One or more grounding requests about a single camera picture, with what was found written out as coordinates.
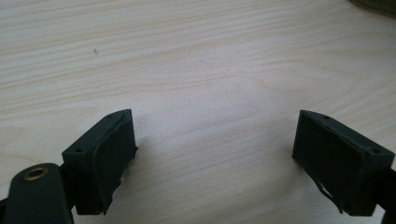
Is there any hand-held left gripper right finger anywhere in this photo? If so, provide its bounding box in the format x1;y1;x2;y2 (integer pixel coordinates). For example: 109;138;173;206
291;109;396;217

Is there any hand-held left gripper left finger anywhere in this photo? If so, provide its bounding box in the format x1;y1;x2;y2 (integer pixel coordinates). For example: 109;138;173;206
61;108;138;217

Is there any transparent brown storage box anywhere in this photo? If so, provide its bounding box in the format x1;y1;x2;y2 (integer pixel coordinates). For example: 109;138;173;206
347;0;396;19

